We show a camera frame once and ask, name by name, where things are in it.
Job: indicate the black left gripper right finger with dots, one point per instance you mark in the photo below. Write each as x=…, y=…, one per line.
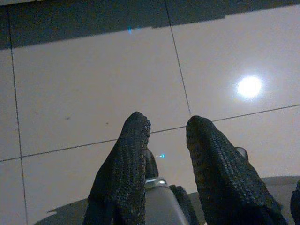
x=227, y=182

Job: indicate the grey left robot foot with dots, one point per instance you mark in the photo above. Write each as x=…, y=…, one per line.
x=161, y=204

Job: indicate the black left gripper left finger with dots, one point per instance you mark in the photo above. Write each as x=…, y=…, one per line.
x=122, y=182

